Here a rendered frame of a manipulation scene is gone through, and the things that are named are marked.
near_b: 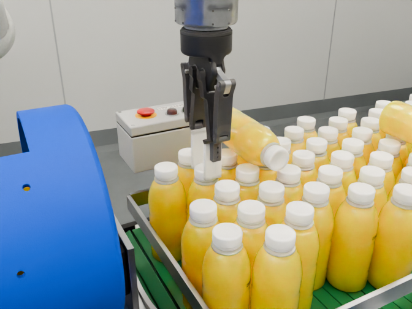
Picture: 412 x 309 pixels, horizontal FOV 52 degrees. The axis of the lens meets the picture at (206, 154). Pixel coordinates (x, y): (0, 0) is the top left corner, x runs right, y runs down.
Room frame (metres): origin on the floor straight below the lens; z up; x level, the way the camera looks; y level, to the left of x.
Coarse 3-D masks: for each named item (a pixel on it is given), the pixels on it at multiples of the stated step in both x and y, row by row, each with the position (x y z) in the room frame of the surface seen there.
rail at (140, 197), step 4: (148, 188) 0.73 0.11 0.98; (136, 192) 0.71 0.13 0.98; (140, 192) 0.71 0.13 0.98; (144, 192) 0.72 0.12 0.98; (148, 192) 0.72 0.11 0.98; (132, 196) 0.70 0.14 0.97; (136, 196) 0.71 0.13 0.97; (140, 196) 0.71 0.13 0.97; (144, 196) 0.72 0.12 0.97; (136, 200) 0.71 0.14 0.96; (140, 200) 0.71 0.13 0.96; (144, 200) 0.72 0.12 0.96; (140, 204) 0.71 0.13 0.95
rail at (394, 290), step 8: (400, 280) 0.47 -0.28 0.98; (408, 280) 0.47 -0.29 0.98; (384, 288) 0.45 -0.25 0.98; (392, 288) 0.45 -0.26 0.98; (400, 288) 0.46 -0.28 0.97; (408, 288) 0.47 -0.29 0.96; (368, 296) 0.44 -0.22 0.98; (376, 296) 0.44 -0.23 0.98; (384, 296) 0.45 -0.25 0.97; (392, 296) 0.46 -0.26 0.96; (400, 296) 0.46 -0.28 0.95; (352, 304) 0.42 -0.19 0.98; (360, 304) 0.43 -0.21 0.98; (368, 304) 0.43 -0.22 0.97; (376, 304) 0.44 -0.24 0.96; (384, 304) 0.45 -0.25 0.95
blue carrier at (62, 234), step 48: (48, 144) 0.40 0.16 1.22; (0, 192) 0.34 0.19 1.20; (48, 192) 0.36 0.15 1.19; (96, 192) 0.37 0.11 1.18; (0, 240) 0.32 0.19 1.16; (48, 240) 0.33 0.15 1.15; (96, 240) 0.35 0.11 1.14; (0, 288) 0.30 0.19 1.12; (48, 288) 0.31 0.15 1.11; (96, 288) 0.33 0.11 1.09
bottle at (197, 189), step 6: (216, 180) 0.62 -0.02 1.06; (192, 186) 0.62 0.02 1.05; (198, 186) 0.61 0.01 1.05; (204, 186) 0.61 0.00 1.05; (210, 186) 0.61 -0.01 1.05; (192, 192) 0.61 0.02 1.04; (198, 192) 0.60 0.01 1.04; (204, 192) 0.60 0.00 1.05; (210, 192) 0.60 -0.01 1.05; (186, 198) 0.63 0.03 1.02; (192, 198) 0.61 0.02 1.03; (198, 198) 0.60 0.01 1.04; (204, 198) 0.60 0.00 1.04; (210, 198) 0.60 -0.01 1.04
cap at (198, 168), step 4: (200, 164) 0.64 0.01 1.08; (196, 168) 0.62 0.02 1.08; (200, 168) 0.62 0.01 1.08; (196, 172) 0.61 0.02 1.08; (200, 172) 0.61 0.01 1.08; (196, 176) 0.61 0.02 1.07; (200, 176) 0.61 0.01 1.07; (200, 180) 0.61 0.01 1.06; (204, 180) 0.61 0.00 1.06; (208, 180) 0.61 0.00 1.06; (212, 180) 0.61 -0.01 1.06
